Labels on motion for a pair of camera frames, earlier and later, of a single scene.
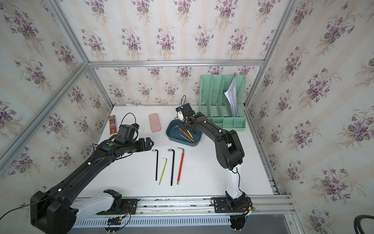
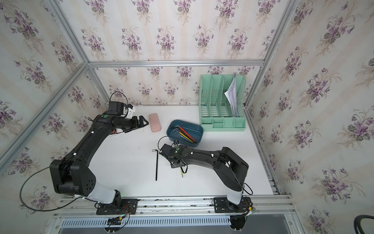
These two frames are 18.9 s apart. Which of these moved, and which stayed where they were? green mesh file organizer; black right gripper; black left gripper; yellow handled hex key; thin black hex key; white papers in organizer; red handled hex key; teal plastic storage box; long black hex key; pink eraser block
Moved: black left gripper; long black hex key; yellow handled hex key; red handled hex key; black right gripper
Stayed: green mesh file organizer; white papers in organizer; thin black hex key; pink eraser block; teal plastic storage box
